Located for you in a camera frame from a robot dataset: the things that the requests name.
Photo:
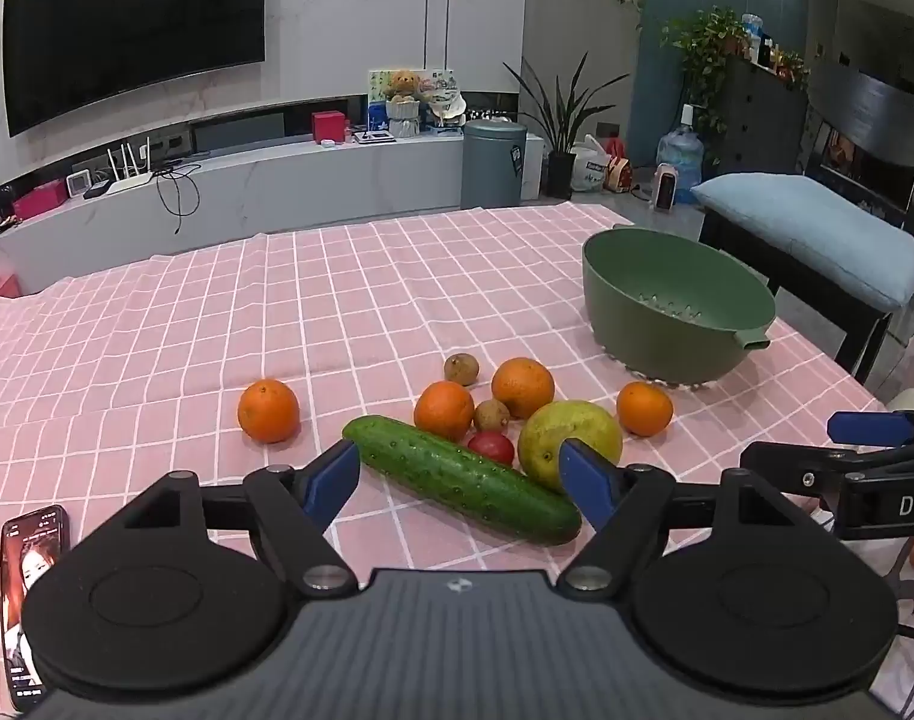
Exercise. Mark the small white heater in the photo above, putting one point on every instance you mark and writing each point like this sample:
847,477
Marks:
665,187

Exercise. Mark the white woven pot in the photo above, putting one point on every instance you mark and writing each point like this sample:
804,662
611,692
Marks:
404,120

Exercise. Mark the pink checked tablecloth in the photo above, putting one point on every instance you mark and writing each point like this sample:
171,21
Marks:
202,330

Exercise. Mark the row of bottles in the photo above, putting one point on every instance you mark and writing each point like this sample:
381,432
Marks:
772,52

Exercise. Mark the black wall television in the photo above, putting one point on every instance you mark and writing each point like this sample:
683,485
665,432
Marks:
126,30

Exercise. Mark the small red tomato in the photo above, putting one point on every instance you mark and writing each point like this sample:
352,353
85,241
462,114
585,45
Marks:
493,448

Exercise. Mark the green colander bowl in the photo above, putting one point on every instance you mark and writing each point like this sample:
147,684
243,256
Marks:
667,300

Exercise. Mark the small white desk clock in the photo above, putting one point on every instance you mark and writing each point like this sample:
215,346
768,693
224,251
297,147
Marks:
78,184

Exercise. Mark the dark curved counter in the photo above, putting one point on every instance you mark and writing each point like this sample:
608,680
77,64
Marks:
869,101

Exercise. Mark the brown teddy bear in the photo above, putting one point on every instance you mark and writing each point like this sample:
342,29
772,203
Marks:
403,85

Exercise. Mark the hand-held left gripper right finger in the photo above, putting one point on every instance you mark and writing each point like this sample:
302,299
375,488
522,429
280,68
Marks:
586,484

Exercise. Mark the white router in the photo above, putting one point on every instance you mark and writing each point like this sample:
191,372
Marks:
130,181

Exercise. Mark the pink tissue box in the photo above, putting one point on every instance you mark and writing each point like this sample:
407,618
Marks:
40,201

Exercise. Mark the leafy green potted plant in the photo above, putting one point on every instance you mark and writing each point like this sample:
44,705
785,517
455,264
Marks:
704,45

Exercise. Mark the orange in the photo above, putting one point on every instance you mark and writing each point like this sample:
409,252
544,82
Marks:
644,409
443,410
268,410
523,388

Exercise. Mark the long-leaf plant in black pot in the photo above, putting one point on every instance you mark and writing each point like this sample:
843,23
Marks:
559,176

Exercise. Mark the white plastic bag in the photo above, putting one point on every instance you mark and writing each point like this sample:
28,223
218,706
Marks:
590,169

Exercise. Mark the black cabinet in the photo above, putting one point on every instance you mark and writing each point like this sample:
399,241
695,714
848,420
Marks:
764,120

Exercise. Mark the black chair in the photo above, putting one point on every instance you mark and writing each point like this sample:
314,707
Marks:
824,300

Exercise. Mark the red and white bag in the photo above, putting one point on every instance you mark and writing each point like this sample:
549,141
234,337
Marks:
619,174

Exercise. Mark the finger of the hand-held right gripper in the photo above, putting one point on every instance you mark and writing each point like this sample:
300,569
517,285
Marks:
787,466
869,428

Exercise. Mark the brown kiwi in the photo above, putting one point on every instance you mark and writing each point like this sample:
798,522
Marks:
461,369
492,415

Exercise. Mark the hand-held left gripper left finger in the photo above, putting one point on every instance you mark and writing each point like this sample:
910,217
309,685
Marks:
329,478

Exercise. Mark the illustrated card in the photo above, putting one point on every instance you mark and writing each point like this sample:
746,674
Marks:
438,79

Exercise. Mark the white patterned clothing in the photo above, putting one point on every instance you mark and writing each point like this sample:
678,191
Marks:
907,664

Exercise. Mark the blue water jug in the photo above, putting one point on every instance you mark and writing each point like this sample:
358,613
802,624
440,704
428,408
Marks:
680,157

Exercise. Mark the red box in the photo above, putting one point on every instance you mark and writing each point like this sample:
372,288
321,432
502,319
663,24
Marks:
328,127

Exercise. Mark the black smartphone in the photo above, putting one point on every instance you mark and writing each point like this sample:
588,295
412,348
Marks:
29,585

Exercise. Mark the white marble media console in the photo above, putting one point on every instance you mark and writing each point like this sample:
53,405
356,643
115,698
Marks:
277,195

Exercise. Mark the small flat tray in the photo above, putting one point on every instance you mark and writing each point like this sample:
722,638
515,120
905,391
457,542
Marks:
374,137

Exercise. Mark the white hand fan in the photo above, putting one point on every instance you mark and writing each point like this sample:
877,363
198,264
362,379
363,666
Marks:
448,106

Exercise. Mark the grey trash bin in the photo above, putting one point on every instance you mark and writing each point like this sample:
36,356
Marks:
494,165

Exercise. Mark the light blue cushion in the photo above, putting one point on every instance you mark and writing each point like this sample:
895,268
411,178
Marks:
809,229

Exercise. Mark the blue box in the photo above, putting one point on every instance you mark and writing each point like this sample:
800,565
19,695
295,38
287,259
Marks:
377,118

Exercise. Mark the green cucumber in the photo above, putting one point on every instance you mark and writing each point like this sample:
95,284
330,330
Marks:
464,478

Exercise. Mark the green pear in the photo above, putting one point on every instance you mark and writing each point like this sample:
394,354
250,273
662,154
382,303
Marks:
577,431

